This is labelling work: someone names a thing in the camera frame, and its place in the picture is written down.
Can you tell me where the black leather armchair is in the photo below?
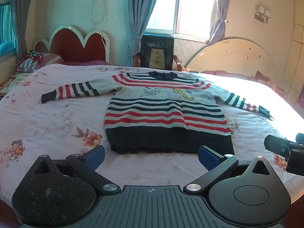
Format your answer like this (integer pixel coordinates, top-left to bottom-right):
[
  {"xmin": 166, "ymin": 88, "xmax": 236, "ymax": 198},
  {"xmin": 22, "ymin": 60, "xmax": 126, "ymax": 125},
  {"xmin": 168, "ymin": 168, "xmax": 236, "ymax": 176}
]
[{"xmin": 134, "ymin": 34, "xmax": 184, "ymax": 73}]

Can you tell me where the small beige drawer chest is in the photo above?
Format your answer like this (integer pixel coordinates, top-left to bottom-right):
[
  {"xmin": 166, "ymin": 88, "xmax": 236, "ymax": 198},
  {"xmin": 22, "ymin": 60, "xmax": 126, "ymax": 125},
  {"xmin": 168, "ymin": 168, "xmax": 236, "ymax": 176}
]
[{"xmin": 148, "ymin": 48, "xmax": 165, "ymax": 68}]

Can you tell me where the dark patterned bundle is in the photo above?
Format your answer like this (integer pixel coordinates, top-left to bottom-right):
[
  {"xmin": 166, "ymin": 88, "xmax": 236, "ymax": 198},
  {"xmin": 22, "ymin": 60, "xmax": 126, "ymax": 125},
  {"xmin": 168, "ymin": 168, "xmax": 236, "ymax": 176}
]
[{"xmin": 26, "ymin": 50, "xmax": 44, "ymax": 60}]

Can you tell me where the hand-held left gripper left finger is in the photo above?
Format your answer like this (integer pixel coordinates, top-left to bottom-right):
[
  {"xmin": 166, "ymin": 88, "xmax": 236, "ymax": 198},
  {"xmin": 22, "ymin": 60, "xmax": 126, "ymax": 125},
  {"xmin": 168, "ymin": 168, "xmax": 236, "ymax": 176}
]
[{"xmin": 28, "ymin": 145, "xmax": 121, "ymax": 194}]

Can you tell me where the white cable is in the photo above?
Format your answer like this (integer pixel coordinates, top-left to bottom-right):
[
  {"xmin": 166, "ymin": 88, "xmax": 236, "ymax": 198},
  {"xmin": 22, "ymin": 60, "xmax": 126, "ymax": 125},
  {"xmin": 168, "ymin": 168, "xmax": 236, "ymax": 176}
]
[{"xmin": 92, "ymin": 0, "xmax": 109, "ymax": 25}]

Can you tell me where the pink striped pillow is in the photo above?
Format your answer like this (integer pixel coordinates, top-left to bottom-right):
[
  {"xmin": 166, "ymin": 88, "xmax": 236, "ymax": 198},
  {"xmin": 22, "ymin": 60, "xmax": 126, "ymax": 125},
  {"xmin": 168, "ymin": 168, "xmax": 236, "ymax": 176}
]
[{"xmin": 36, "ymin": 53, "xmax": 64, "ymax": 65}]

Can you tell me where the blue striped cloth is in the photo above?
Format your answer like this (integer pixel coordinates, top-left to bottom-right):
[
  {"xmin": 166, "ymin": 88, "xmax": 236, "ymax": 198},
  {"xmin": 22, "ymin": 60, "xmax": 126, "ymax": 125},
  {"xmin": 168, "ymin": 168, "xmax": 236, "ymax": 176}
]
[{"xmin": 15, "ymin": 57, "xmax": 40, "ymax": 73}]

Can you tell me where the floral bed sheet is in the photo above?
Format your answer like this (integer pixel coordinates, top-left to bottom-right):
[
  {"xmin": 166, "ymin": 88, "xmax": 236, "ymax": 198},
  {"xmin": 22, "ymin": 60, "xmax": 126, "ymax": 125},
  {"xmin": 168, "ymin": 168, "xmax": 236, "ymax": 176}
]
[{"xmin": 0, "ymin": 63, "xmax": 304, "ymax": 209}]

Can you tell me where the beige round headboard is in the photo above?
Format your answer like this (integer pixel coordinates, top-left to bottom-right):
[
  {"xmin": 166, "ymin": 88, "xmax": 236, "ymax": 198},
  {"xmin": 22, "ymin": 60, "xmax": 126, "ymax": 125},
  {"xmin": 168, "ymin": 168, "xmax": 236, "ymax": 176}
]
[{"xmin": 184, "ymin": 37, "xmax": 294, "ymax": 96}]

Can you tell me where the bright sliding window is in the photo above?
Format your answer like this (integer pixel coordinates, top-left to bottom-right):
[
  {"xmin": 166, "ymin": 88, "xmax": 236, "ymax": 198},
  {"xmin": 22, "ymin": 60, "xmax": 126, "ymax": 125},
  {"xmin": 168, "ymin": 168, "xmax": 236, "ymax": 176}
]
[{"xmin": 144, "ymin": 0, "xmax": 218, "ymax": 40}]

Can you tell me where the side window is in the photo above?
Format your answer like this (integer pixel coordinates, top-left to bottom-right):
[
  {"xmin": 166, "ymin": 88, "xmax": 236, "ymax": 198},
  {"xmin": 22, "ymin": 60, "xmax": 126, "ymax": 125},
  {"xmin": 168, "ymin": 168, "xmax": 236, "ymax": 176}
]
[{"xmin": 0, "ymin": 0, "xmax": 17, "ymax": 58}]

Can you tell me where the striped knit sweater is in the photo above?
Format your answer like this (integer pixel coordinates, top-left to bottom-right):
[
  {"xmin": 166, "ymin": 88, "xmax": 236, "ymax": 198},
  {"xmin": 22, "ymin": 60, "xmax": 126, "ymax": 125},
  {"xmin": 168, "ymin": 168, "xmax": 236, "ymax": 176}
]
[{"xmin": 41, "ymin": 71, "xmax": 276, "ymax": 155}]

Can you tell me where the double wall lamp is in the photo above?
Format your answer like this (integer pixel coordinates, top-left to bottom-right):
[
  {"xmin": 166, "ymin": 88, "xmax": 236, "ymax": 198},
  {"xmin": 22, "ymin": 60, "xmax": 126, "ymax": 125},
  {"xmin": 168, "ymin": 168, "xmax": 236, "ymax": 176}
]
[{"xmin": 254, "ymin": 6, "xmax": 271, "ymax": 24}]

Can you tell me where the yellow printed blanket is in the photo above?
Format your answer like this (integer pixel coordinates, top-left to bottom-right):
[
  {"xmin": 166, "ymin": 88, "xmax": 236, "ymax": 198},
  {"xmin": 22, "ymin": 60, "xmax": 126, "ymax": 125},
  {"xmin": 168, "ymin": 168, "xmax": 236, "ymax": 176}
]
[{"xmin": 0, "ymin": 72, "xmax": 32, "ymax": 93}]

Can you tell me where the grey-blue curtain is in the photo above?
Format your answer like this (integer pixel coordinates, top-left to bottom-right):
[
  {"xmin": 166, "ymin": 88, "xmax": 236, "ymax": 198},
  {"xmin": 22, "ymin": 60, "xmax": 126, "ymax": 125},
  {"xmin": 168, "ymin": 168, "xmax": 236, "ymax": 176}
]
[
  {"xmin": 15, "ymin": 0, "xmax": 36, "ymax": 58},
  {"xmin": 207, "ymin": 0, "xmax": 235, "ymax": 46},
  {"xmin": 127, "ymin": 0, "xmax": 163, "ymax": 67}
]

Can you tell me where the red heart-shaped headboard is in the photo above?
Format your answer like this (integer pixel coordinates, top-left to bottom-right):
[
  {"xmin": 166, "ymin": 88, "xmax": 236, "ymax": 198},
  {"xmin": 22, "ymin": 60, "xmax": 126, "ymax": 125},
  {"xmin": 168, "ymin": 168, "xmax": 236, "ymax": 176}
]
[{"xmin": 34, "ymin": 24, "xmax": 111, "ymax": 64}]

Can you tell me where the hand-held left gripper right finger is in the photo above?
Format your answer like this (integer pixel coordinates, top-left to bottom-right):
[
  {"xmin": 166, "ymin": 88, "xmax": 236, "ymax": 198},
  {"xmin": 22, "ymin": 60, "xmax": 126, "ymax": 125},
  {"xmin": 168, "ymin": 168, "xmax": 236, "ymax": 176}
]
[{"xmin": 183, "ymin": 145, "xmax": 276, "ymax": 193}]

